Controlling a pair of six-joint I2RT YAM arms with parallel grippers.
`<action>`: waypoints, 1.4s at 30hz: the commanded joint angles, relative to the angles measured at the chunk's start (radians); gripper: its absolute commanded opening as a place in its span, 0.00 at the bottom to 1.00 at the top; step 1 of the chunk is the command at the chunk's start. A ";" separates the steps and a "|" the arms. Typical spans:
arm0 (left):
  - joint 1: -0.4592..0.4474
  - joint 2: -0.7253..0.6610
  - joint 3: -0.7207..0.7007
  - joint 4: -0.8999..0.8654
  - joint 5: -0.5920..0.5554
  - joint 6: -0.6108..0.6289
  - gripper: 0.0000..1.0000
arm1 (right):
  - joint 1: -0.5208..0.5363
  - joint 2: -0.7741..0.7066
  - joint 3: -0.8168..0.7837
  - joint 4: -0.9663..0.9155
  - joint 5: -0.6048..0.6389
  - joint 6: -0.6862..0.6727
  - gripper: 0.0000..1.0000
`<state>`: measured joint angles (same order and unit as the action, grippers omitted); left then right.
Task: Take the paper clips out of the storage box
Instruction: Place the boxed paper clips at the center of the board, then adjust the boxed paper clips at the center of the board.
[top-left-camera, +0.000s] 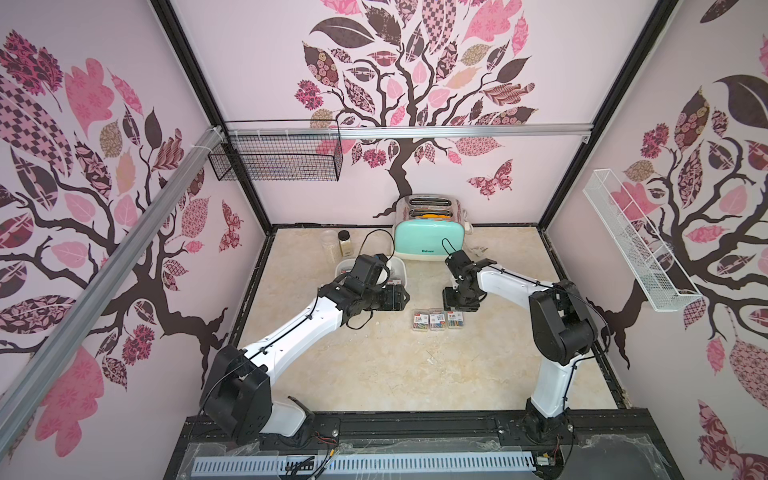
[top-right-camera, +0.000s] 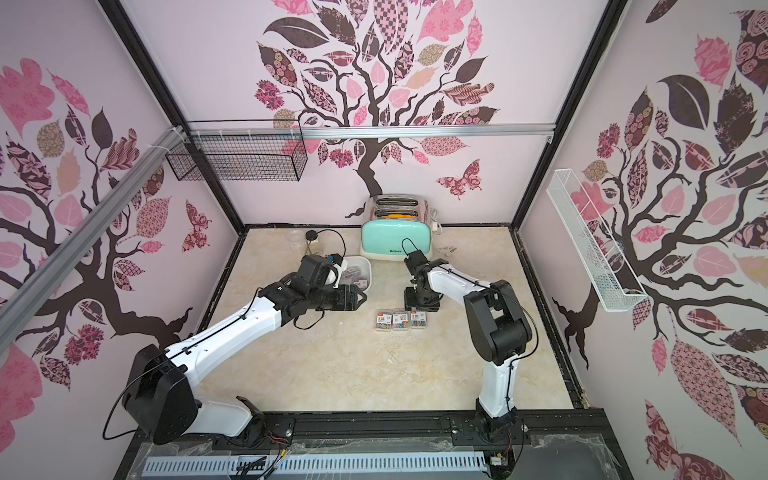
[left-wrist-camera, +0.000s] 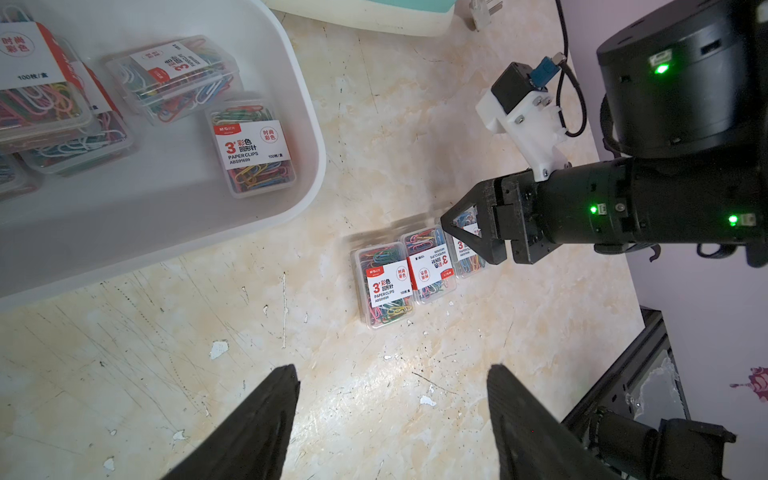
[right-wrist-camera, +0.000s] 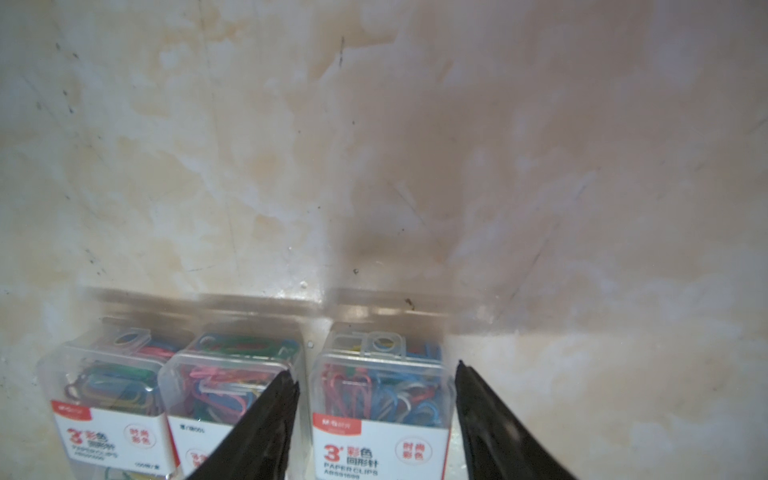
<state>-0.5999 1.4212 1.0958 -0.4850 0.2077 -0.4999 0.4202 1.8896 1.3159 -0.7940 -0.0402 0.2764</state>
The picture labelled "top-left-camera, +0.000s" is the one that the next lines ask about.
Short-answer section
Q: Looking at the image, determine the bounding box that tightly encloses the paper clip box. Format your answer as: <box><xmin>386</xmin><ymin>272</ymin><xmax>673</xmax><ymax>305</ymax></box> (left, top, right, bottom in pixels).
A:
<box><xmin>445</xmin><ymin>311</ymin><xmax>465</xmax><ymax>329</ymax></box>
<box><xmin>411</xmin><ymin>310</ymin><xmax>430</xmax><ymax>332</ymax></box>
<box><xmin>428</xmin><ymin>309</ymin><xmax>447</xmax><ymax>331</ymax></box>

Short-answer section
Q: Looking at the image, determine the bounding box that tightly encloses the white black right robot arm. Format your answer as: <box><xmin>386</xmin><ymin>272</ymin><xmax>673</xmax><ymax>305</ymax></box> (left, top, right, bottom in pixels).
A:
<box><xmin>443</xmin><ymin>250</ymin><xmax>598</xmax><ymax>445</ymax></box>

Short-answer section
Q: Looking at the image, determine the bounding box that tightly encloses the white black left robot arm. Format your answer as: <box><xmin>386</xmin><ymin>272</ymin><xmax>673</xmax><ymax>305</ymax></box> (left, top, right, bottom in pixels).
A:
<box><xmin>199</xmin><ymin>254</ymin><xmax>410</xmax><ymax>446</ymax></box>

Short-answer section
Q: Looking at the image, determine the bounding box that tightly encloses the white plastic storage box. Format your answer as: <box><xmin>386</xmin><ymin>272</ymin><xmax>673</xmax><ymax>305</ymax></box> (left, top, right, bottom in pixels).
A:
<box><xmin>335</xmin><ymin>257</ymin><xmax>407</xmax><ymax>287</ymax></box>

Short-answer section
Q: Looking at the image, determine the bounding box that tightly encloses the white toaster power plug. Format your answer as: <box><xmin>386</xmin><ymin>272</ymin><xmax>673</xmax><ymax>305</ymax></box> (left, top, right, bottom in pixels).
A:
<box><xmin>469</xmin><ymin>246</ymin><xmax>488</xmax><ymax>258</ymax></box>

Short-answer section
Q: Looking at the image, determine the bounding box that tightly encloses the black-lidded spice jar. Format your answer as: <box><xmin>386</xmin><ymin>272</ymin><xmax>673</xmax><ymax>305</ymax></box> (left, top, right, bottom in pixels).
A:
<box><xmin>337</xmin><ymin>230</ymin><xmax>354</xmax><ymax>258</ymax></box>

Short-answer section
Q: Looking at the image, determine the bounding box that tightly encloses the clear plastic jar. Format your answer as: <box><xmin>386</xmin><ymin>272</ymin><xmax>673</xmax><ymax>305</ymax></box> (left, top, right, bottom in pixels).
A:
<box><xmin>321</xmin><ymin>230</ymin><xmax>341</xmax><ymax>266</ymax></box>

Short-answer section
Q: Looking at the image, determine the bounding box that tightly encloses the mint green toaster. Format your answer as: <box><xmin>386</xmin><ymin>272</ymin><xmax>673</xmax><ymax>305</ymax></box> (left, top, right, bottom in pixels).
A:
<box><xmin>393</xmin><ymin>194</ymin><xmax>471</xmax><ymax>261</ymax></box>

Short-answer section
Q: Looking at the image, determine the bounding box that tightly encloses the black wire wall basket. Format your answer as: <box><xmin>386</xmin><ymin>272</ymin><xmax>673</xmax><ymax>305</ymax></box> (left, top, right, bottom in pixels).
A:
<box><xmin>208</xmin><ymin>117</ymin><xmax>343</xmax><ymax>182</ymax></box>

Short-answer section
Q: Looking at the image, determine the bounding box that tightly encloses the white slotted cable duct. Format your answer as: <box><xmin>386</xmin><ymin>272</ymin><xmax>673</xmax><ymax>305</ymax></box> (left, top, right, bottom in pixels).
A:
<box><xmin>190</xmin><ymin>451</ymin><xmax>536</xmax><ymax>479</ymax></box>

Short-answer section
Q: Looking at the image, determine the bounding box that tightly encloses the white wire wall basket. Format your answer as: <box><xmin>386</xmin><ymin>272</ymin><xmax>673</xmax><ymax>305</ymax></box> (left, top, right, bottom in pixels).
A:
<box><xmin>583</xmin><ymin>169</ymin><xmax>704</xmax><ymax>312</ymax></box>

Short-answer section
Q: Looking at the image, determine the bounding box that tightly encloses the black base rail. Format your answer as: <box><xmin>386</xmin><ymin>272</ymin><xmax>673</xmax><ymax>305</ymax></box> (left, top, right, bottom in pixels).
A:
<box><xmin>163</xmin><ymin>409</ymin><xmax>682</xmax><ymax>479</ymax></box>

